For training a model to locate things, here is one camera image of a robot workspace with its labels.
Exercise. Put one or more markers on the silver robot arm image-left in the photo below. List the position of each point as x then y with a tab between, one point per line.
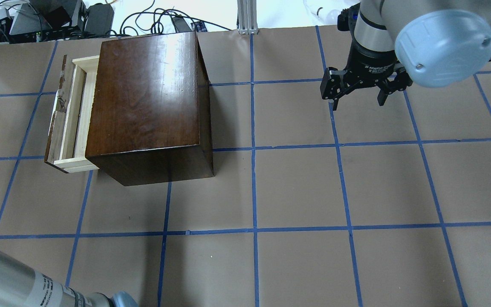
271	220

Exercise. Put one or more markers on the aluminium frame post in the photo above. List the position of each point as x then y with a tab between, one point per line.
247	17

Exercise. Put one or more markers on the light wooden drawer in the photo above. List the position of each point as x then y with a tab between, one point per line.
70	121

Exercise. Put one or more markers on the black power adapter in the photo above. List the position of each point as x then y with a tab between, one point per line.
180	24

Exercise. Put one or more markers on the dark wooden cabinet box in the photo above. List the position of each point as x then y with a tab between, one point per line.
151	116

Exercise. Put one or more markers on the clear plastic bottle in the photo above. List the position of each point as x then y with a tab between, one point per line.
324	12

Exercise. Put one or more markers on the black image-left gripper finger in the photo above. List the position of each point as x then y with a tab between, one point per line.
336	84

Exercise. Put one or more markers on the silver robot arm image-right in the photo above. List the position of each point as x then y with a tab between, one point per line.
398	43

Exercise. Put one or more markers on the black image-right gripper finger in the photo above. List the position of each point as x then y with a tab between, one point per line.
400	83

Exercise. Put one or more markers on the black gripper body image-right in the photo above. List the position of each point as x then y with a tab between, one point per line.
370	65

